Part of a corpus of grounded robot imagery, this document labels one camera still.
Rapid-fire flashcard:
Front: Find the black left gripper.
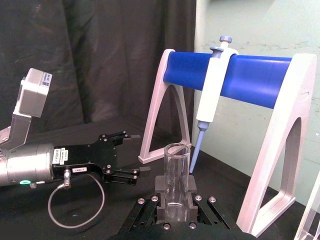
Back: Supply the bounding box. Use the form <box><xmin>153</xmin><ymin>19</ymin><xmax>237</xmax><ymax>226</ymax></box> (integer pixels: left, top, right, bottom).
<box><xmin>51</xmin><ymin>130</ymin><xmax>152</xmax><ymax>186</ymax></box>

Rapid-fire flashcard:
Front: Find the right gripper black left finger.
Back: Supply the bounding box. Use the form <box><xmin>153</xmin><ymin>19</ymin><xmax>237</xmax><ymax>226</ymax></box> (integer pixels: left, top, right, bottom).
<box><xmin>119</xmin><ymin>175</ymin><xmax>174</xmax><ymax>232</ymax></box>

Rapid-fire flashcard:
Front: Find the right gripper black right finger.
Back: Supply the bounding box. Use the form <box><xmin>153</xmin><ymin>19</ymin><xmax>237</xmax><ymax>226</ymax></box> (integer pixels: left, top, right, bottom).
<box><xmin>185</xmin><ymin>175</ymin><xmax>239</xmax><ymax>230</ymax></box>

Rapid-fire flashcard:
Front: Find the clear glass test tube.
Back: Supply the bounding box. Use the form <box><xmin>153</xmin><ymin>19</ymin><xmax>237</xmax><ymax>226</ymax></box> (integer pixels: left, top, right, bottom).
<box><xmin>164</xmin><ymin>143</ymin><xmax>189</xmax><ymax>222</ymax></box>

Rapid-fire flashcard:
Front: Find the black hanging curtain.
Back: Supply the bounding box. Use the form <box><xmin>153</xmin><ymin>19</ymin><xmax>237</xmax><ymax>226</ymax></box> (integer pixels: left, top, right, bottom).
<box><xmin>0</xmin><ymin>0</ymin><xmax>198</xmax><ymax>131</ymax></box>

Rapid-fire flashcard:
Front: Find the clear acrylic dropper rack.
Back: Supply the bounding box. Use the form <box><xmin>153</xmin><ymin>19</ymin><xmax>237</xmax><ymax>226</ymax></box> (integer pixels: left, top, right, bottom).
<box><xmin>294</xmin><ymin>169</ymin><xmax>320</xmax><ymax>240</ymax></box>

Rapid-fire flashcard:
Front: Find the white and blue micropipette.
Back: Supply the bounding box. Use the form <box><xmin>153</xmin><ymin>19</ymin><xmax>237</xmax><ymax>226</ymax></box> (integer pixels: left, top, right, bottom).
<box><xmin>189</xmin><ymin>35</ymin><xmax>240</xmax><ymax>174</ymax></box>

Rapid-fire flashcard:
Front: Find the blue and grey pipette stand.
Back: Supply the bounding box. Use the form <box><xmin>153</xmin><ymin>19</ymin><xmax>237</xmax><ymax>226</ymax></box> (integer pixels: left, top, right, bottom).
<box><xmin>137</xmin><ymin>48</ymin><xmax>317</xmax><ymax>237</ymax></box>

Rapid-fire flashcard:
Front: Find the thin grey gripper cable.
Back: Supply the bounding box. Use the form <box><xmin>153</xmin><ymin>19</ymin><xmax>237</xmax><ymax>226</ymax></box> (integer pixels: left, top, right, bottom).
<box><xmin>47</xmin><ymin>168</ymin><xmax>106</xmax><ymax>230</ymax></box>

